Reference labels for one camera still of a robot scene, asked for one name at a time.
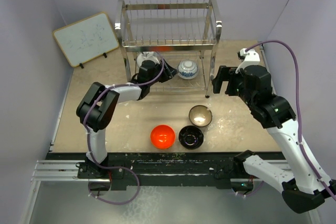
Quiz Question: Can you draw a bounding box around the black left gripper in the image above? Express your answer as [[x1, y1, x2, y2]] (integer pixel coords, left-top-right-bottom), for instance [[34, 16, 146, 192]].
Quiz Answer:
[[148, 59, 178, 87]]

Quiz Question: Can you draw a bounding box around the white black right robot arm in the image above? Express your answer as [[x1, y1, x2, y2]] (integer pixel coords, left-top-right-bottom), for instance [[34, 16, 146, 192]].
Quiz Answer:
[[212, 65, 335, 214]]

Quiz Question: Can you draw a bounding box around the small framed whiteboard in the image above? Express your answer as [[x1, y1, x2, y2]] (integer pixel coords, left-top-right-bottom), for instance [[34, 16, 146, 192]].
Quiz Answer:
[[52, 12, 119, 68]]

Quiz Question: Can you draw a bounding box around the orange plastic bowl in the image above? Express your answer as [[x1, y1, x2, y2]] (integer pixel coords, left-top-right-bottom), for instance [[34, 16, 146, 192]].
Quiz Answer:
[[150, 124, 176, 150]]

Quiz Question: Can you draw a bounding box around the brown beige bowl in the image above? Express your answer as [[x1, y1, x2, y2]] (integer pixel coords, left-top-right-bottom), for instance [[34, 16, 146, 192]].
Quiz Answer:
[[188, 105, 213, 127]]

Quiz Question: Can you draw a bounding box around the black glossy bowl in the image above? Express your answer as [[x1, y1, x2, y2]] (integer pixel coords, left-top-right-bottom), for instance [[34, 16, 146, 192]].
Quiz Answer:
[[178, 125, 204, 150]]

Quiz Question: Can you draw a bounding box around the blue white patterned bowl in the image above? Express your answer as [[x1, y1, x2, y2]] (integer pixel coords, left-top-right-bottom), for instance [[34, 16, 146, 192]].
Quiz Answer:
[[177, 59, 198, 80]]

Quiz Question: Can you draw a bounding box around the stainless steel dish rack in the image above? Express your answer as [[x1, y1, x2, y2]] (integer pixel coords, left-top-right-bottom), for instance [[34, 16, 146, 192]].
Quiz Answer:
[[114, 0, 222, 98]]

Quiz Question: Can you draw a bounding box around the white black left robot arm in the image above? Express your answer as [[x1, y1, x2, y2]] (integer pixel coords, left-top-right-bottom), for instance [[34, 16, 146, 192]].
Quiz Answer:
[[76, 59, 177, 178]]

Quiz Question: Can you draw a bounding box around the white ceramic bowl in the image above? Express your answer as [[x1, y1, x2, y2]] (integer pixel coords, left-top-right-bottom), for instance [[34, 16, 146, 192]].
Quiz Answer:
[[136, 51, 160, 67]]

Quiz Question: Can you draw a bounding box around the aluminium extrusion rail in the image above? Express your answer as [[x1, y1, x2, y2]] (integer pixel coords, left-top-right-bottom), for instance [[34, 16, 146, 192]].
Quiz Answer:
[[32, 160, 109, 182]]

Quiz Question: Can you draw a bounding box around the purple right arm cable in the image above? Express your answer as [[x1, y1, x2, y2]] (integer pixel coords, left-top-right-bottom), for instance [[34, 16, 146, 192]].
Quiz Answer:
[[244, 40, 336, 200]]

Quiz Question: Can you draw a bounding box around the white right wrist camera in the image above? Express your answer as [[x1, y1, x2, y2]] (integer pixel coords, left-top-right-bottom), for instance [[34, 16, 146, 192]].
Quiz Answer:
[[236, 48, 260, 73]]

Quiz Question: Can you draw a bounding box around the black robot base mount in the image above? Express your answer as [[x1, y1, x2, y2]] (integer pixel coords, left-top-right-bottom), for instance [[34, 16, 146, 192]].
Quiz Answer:
[[46, 152, 251, 190]]

